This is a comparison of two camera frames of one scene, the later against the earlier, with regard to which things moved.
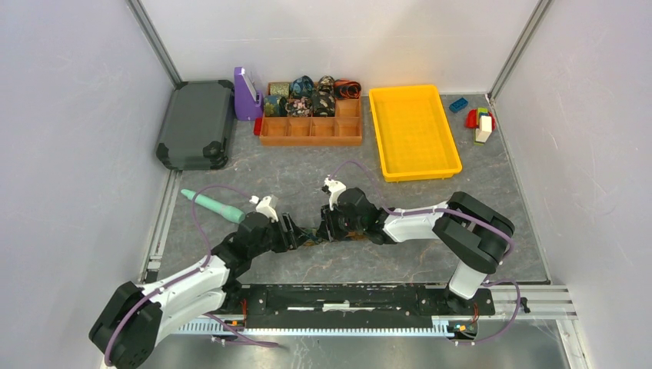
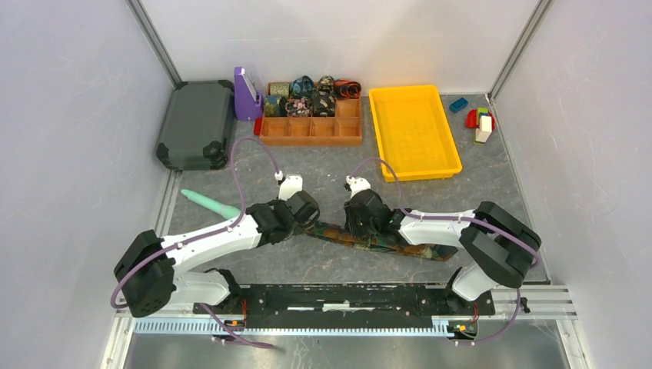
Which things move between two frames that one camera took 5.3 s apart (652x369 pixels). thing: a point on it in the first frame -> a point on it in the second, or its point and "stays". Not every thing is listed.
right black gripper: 327,229 -> 353,230
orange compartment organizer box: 343,129 stays
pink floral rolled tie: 301,106 stays
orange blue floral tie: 312,239 -> 433,251
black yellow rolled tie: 326,84 stays
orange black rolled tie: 345,89 stays
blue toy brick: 458,105 stays
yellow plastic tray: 414,134 stays
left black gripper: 289,240 -> 299,227
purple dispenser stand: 248,102 stays
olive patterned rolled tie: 280,89 stays
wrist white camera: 335,188 -> 357,184
